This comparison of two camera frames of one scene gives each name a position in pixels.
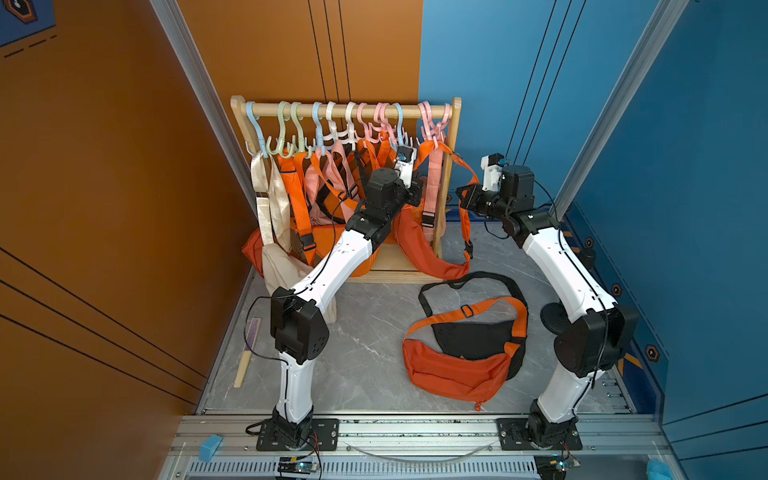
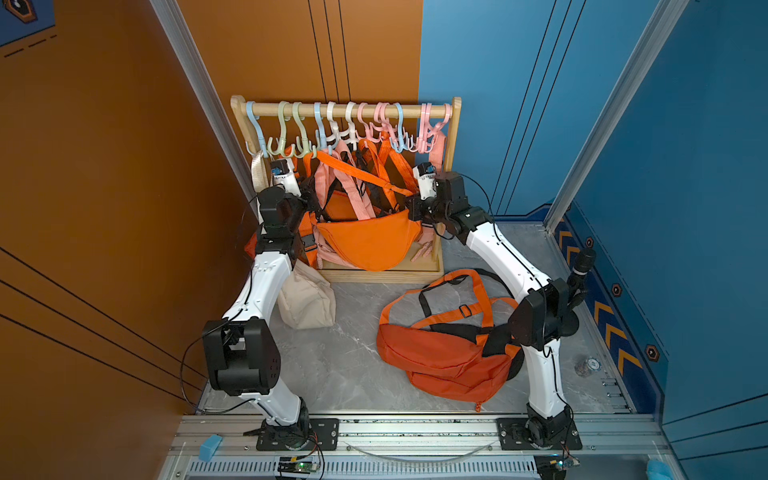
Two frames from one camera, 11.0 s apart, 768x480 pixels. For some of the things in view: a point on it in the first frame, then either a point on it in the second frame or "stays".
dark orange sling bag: x=409 y=225 to x=463 y=357
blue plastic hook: x=249 y=107 stays
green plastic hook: x=284 y=147 stays
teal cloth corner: x=658 y=470 stays
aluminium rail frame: x=414 y=445 stays
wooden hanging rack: x=377 y=269 stays
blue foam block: x=208 y=449 stays
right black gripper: x=472 y=201 to x=415 y=206
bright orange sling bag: x=325 y=241 to x=372 y=243
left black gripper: x=412 y=194 to x=308 y=197
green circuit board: x=297 y=465 stays
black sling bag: x=482 y=340 stays
